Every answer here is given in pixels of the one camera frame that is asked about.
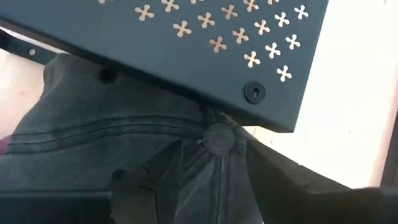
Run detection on dark grey baseball cap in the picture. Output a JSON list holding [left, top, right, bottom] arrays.
[[0, 52, 265, 224]]

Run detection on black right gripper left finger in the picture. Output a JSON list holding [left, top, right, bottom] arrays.
[[110, 141, 185, 224]]

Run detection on black perforated metal stand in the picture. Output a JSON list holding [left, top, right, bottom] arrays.
[[0, 0, 330, 134]]

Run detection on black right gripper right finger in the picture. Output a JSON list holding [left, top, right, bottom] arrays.
[[245, 139, 354, 224]]

